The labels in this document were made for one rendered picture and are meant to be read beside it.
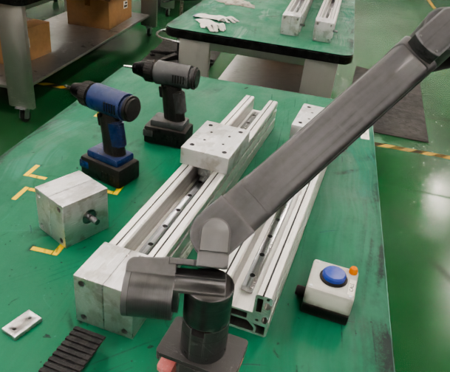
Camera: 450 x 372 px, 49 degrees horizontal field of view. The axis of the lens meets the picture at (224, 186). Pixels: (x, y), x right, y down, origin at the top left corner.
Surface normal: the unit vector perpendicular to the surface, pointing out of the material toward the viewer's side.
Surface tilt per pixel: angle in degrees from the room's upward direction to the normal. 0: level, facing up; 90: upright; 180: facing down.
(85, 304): 90
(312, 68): 90
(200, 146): 0
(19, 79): 90
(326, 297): 90
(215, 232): 48
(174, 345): 0
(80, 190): 0
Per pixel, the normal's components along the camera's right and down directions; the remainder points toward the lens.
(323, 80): -0.22, 0.49
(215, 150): 0.10, -0.85
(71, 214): 0.76, 0.40
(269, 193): 0.21, -0.25
